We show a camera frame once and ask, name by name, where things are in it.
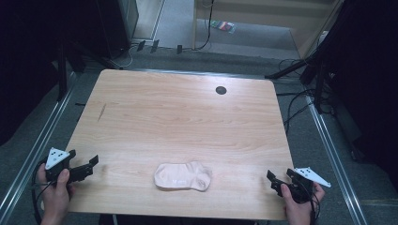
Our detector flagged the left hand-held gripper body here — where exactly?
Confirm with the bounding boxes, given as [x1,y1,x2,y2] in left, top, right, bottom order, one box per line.
[45,147,94,184]

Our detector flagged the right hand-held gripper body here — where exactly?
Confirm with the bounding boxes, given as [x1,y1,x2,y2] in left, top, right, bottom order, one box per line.
[271,167,332,204]

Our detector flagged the person's right hand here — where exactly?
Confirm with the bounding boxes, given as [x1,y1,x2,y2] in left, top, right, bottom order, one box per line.
[280,182,326,225]

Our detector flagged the person's left hand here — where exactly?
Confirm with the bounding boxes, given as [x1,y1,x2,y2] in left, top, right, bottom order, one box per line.
[37,163,75,223]

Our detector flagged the black metal stand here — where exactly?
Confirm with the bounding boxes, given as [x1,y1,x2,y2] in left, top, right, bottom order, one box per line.
[55,38,69,102]

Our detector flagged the black tripod stand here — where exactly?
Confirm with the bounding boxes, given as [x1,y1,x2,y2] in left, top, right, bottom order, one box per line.
[264,0,346,114]

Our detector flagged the dark cabinet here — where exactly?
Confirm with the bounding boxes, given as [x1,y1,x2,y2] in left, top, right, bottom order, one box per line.
[96,0,140,60]

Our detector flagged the colourful packet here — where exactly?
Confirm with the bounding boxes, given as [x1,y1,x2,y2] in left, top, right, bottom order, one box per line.
[209,20,237,35]

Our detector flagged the metal floor rail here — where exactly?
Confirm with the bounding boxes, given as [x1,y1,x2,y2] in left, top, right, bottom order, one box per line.
[304,94,370,225]
[0,71,77,221]

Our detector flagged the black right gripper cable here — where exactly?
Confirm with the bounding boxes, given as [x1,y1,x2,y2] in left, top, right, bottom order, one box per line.
[307,187,321,225]

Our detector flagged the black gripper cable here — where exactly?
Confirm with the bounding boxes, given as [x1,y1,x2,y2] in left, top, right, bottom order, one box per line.
[307,187,321,225]
[30,159,52,225]

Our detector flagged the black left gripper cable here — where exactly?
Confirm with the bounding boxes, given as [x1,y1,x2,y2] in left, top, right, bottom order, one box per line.
[30,159,52,225]

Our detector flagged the black floor cables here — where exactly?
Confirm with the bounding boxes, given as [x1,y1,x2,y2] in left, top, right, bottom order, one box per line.
[276,57,317,136]

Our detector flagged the white floor cable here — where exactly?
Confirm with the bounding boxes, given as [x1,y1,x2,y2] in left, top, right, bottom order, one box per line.
[109,42,139,70]

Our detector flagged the black hanging cable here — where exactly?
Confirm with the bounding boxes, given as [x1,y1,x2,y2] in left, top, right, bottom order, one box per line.
[194,0,216,52]

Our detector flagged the light wooden frame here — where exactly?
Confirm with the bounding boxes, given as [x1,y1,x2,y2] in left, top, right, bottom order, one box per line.
[191,0,345,60]

